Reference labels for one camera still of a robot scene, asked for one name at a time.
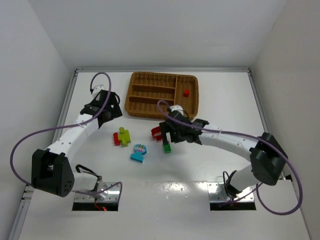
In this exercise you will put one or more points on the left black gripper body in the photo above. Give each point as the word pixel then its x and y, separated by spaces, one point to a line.
pixel 110 100

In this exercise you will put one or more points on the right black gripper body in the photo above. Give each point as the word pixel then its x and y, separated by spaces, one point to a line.
pixel 167 129

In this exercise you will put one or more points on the small green square lego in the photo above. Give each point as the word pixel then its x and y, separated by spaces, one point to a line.
pixel 167 148

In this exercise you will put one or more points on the blue monster face lego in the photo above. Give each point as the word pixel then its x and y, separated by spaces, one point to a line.
pixel 139 151

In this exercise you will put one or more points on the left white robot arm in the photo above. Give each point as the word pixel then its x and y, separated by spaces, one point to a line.
pixel 51 169

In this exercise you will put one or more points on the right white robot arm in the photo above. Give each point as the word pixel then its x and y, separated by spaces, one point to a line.
pixel 265 155

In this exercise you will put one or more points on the red lego arch piece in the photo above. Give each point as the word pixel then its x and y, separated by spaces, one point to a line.
pixel 156 133

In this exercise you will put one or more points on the lime green lego piece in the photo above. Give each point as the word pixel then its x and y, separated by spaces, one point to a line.
pixel 124 137

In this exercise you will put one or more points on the brown wicker divided basket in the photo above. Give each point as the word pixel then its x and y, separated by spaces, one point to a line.
pixel 145 89

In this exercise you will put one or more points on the small red lego brick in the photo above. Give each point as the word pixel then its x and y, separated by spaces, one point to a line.
pixel 186 93

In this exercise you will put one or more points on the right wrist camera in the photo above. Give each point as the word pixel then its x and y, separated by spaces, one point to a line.
pixel 176 108

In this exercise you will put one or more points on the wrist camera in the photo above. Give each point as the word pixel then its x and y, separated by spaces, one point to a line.
pixel 96 90
pixel 176 108

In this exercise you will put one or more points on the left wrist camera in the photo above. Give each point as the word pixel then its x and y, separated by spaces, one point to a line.
pixel 96 90

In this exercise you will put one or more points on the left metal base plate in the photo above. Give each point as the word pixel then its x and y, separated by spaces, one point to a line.
pixel 106 193

